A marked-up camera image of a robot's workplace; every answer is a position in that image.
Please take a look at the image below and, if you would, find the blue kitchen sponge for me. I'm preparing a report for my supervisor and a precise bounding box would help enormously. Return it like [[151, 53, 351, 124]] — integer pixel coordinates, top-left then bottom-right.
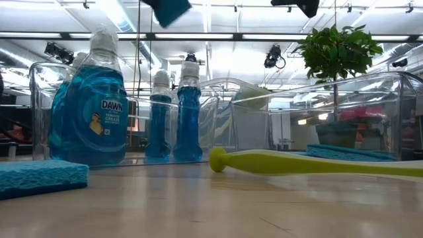
[[0, 160, 90, 201], [346, 145, 397, 162], [150, 0, 192, 29], [305, 144, 367, 162]]

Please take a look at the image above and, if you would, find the blue dish soap bottle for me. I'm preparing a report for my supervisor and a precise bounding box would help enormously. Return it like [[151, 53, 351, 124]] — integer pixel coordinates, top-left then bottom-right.
[[172, 61, 204, 163], [144, 69, 173, 163], [62, 28, 130, 166]]

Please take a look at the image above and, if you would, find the green yellow dish brush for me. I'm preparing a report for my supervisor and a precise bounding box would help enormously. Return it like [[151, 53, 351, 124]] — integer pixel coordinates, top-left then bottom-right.
[[209, 147, 423, 179]]

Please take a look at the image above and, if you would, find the green leafy plant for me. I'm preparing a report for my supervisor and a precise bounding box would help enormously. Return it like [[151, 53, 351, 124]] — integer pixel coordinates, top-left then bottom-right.
[[292, 23, 385, 115]]

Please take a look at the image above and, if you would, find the clear acrylic bin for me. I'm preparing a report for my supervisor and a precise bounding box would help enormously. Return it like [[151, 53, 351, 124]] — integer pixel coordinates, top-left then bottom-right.
[[229, 71, 423, 161], [28, 61, 221, 166]]

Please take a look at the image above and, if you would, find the black plant pot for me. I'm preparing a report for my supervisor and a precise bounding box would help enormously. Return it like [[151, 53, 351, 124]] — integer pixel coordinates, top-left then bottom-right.
[[315, 124, 361, 149]]

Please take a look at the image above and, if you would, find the clear plastic storage tub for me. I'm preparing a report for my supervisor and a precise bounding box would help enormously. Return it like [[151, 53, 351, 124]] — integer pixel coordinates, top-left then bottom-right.
[[198, 77, 272, 149]]

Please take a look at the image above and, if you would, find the black aluminium frame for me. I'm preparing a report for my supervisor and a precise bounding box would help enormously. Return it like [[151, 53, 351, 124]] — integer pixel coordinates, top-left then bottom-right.
[[0, 31, 423, 42]]

